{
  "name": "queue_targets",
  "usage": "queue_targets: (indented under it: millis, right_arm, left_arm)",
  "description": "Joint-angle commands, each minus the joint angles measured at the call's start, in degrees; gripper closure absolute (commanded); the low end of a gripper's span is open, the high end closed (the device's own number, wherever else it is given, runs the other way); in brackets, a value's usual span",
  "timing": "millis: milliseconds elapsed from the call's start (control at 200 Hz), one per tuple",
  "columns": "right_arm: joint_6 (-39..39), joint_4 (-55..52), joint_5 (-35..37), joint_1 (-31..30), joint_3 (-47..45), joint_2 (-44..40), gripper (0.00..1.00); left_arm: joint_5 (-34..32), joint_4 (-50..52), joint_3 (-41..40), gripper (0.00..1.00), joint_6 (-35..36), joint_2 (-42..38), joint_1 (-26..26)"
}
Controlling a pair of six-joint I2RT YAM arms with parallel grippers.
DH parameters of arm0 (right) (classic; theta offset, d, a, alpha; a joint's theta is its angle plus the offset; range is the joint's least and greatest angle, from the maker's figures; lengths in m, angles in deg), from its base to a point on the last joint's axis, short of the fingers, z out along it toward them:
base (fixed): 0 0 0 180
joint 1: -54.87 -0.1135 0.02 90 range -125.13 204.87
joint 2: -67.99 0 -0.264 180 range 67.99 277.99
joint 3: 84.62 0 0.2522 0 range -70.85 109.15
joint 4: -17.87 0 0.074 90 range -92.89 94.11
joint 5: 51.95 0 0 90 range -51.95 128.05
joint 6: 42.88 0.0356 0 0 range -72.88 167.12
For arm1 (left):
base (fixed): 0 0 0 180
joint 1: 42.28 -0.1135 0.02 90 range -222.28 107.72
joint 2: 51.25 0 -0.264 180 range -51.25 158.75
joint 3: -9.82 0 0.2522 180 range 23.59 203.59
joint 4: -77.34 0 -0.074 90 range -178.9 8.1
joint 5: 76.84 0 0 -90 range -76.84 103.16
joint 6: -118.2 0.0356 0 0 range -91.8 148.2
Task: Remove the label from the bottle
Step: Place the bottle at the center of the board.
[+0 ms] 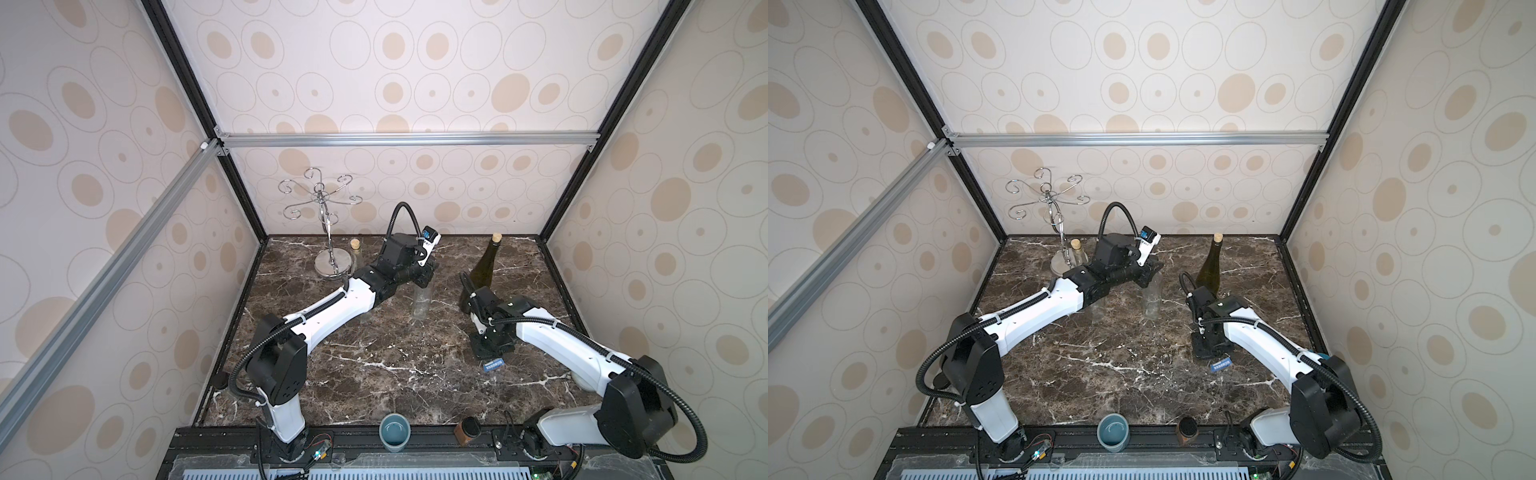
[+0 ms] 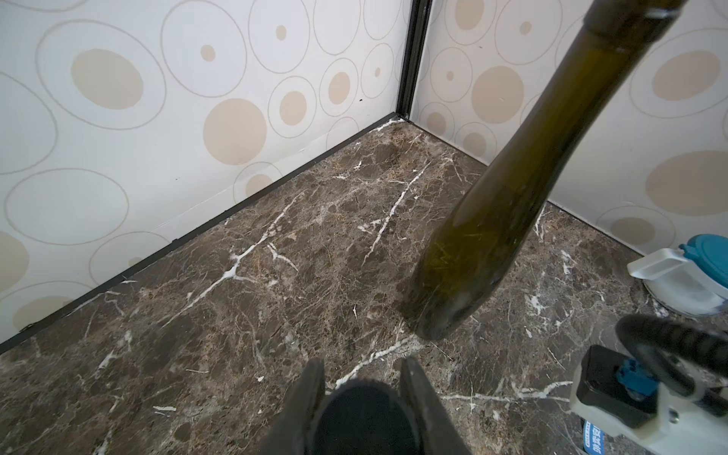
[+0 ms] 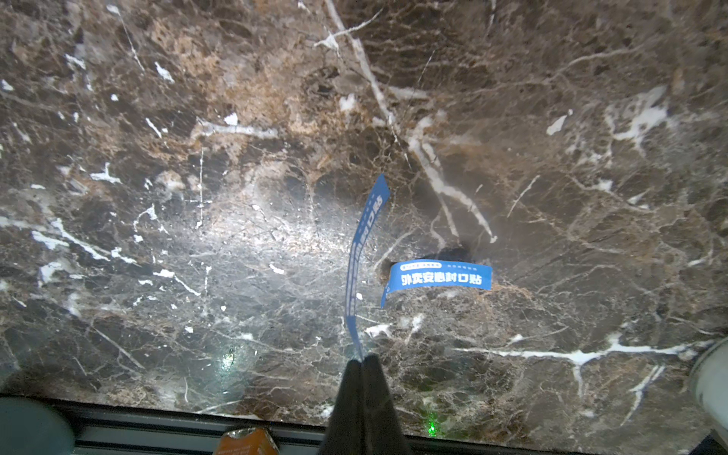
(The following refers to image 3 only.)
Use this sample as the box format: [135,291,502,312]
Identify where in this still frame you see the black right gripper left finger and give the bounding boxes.
[318,360,364,455]

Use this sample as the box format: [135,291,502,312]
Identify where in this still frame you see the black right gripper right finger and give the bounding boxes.
[362,355,413,455]

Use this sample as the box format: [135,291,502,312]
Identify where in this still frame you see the blue peeled label strip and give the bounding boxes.
[380,260,493,308]

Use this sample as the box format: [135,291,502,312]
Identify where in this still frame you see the small brown black cup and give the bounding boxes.
[213,427,280,455]

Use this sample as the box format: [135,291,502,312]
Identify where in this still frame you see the blue grey ceramic cup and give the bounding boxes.
[1,397,75,455]

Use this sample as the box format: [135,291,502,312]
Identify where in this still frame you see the white teal round object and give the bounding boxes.
[688,339,727,450]

